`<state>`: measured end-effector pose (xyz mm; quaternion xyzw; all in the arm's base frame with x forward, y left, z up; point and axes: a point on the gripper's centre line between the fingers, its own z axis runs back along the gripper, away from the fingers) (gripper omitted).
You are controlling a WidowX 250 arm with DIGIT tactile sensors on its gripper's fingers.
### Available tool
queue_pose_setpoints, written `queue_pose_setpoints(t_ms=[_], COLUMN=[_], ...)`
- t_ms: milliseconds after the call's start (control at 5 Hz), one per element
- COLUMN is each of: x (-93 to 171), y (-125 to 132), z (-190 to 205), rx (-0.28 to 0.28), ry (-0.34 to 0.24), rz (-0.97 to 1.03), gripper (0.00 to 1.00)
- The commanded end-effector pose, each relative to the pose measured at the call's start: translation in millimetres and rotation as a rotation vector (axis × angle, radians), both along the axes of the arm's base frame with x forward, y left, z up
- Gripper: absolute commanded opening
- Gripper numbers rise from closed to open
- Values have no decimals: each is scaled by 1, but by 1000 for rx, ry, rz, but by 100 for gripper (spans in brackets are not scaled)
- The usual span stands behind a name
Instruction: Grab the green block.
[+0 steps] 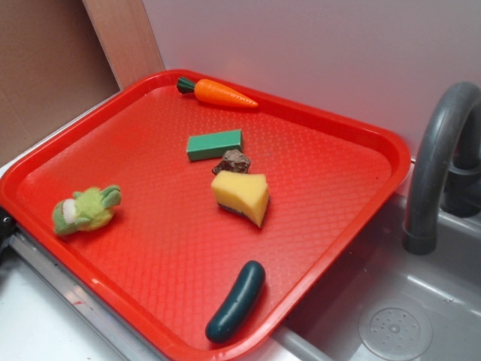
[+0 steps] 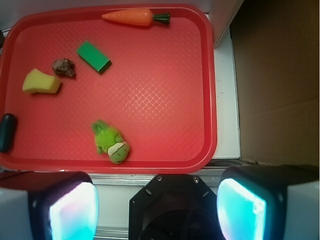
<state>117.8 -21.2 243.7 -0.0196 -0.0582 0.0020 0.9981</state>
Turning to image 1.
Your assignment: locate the red plastic tray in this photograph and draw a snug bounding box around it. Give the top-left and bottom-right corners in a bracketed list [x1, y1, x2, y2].
[1, 71, 410, 360]

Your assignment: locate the green plush toy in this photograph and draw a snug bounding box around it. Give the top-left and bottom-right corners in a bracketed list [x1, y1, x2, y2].
[52, 185, 122, 236]

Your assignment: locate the grey toy sink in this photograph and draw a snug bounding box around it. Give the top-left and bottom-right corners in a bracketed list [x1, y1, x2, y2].
[274, 196, 480, 360]

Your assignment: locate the wooden panel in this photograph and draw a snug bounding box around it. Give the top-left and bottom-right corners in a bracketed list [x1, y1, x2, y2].
[83, 0, 165, 89]

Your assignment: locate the black object at left edge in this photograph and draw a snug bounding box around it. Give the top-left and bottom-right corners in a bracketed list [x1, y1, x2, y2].
[0, 208, 17, 260]

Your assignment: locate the yellow sponge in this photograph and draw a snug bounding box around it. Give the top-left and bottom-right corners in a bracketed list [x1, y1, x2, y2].
[211, 171, 270, 228]

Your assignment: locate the orange toy carrot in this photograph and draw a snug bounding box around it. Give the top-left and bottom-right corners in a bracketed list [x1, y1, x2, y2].
[177, 77, 259, 109]

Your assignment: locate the dark green toy cucumber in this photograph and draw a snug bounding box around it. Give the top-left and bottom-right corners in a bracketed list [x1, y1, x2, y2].
[205, 260, 266, 344]

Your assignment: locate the grey toy faucet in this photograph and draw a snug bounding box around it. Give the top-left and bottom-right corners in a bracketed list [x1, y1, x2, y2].
[402, 82, 480, 255]

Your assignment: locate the small brown rock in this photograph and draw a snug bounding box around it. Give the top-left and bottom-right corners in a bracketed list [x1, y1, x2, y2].
[212, 149, 251, 175]

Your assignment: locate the green rectangular block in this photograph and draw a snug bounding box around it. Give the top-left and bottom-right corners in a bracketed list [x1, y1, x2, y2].
[186, 129, 244, 162]

